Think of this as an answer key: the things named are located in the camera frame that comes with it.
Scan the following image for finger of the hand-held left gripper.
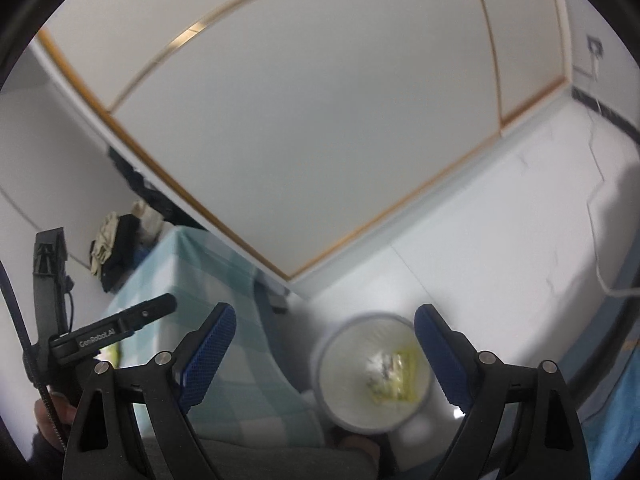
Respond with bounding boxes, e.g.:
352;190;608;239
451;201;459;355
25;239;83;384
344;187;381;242
48;294;178;367

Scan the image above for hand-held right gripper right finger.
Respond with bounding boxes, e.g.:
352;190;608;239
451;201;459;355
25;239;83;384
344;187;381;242
414;304;592;480

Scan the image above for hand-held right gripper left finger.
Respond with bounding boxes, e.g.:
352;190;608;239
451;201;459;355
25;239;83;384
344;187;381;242
62;302;237;480

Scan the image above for yellow plastic wrapper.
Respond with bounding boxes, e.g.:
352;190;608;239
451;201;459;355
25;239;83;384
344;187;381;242
370;347;427;403

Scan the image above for white round trash bin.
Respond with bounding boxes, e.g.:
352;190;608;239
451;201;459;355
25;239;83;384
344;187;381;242
312;312;435;433

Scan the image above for person's left hand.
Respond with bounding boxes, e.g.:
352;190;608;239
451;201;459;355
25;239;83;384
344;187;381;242
34;392;78;443

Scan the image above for teal checked tablecloth table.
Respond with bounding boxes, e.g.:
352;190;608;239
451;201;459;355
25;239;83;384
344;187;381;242
106;226;328;438

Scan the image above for black folded clothes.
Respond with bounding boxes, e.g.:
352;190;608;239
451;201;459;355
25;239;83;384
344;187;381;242
100;215;144;293

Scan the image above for beige folded cloth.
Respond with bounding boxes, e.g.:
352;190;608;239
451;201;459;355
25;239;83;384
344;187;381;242
90;214;121;276

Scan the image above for beige tote bag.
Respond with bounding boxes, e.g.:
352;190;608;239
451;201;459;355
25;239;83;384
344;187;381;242
132;200;164;247

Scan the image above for blue cloth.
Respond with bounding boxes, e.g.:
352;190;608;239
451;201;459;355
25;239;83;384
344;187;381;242
582;370;640;480

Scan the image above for white wardrobe with wooden trim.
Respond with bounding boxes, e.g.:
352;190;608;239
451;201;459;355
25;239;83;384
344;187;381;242
37;0;573;298

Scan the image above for black braided cable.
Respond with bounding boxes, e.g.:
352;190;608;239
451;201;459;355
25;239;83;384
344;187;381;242
0;259;68;453

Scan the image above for white power cable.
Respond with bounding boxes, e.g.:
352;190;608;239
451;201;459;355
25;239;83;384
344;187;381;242
585;57;640;298

